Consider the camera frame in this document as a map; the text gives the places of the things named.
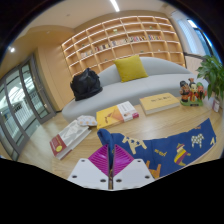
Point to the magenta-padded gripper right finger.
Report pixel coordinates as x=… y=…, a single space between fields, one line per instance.
x=136 y=173

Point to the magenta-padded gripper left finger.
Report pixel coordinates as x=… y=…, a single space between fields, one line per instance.
x=86 y=173

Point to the blue patterned towel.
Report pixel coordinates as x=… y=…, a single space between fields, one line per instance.
x=166 y=146

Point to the red and white book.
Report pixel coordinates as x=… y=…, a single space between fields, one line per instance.
x=68 y=138

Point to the small patterned pouch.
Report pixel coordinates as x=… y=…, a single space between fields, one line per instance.
x=86 y=120

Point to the yellow and white book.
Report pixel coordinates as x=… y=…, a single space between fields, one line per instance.
x=111 y=116

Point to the large tan book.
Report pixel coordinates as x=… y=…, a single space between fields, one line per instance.
x=159 y=102

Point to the grey curved sofa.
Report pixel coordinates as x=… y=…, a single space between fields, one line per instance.
x=133 y=91

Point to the black bag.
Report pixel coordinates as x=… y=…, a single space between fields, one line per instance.
x=86 y=85

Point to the glass door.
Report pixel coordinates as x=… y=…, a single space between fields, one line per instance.
x=23 y=103

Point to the colourful figurine group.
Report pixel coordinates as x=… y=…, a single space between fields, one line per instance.
x=192 y=93

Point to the small white red cup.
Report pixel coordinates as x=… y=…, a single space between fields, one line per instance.
x=216 y=105

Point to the yellow cushion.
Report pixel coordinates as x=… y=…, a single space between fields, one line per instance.
x=130 y=68

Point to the green potted plant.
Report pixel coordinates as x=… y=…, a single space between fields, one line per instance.
x=211 y=71

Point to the wooden shelf unit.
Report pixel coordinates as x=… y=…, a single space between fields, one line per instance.
x=126 y=43

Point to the round ceiling spotlight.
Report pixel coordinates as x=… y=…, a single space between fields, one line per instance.
x=12 y=49

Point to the white curtain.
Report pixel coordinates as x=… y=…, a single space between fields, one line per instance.
x=188 y=38

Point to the dark-framed window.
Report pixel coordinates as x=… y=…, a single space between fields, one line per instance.
x=203 y=36

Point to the long ceiling light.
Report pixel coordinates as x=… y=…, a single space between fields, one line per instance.
x=115 y=5

